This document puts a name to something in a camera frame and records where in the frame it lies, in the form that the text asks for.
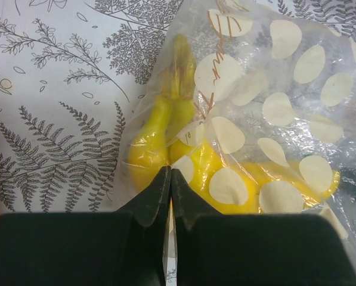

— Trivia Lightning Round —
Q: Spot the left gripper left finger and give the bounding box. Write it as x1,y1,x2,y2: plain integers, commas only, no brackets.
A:
0,167,171,285

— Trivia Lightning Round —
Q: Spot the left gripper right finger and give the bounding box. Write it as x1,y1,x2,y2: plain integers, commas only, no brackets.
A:
171,169,356,285

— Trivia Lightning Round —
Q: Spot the yellow fake banana bunch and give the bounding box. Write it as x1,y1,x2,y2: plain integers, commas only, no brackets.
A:
125,34,340,215

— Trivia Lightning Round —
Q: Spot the clear polka dot zip bag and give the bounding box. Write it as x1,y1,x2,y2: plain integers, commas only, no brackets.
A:
117,1,356,269

